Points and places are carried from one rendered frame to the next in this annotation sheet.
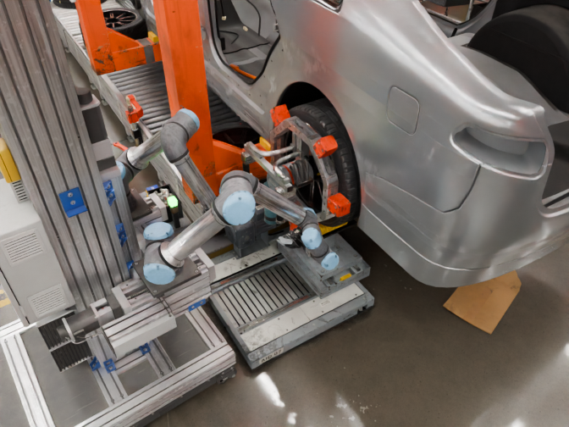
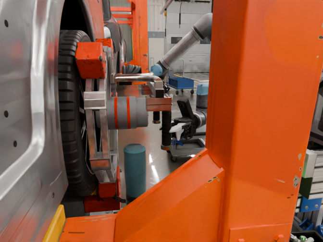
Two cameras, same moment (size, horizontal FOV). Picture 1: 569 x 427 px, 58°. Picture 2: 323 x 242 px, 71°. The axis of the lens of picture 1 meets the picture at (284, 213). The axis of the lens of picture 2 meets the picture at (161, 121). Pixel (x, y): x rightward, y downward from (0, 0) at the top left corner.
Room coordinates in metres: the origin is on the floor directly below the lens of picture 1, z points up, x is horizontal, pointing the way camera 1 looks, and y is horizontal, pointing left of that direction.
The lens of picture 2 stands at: (2.92, 0.51, 1.09)
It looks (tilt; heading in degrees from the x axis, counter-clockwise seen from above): 16 degrees down; 204
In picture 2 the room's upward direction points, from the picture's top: straight up
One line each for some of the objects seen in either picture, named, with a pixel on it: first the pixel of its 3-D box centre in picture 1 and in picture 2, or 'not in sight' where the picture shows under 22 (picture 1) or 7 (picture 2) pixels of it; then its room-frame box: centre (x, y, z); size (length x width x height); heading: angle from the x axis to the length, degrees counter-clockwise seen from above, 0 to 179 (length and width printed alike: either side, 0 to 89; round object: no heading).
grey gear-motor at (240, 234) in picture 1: (260, 229); not in sight; (2.37, 0.15, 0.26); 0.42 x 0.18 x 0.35; 122
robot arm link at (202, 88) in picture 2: not in sight; (206, 95); (1.87, 0.27, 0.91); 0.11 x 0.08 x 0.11; 162
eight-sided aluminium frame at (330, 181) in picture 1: (301, 172); (105, 113); (2.16, -0.09, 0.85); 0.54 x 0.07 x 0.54; 32
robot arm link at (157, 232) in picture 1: (160, 241); not in sight; (1.51, 0.51, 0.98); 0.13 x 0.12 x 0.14; 9
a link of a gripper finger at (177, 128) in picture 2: not in sight; (177, 133); (2.15, 0.23, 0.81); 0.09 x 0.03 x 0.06; 176
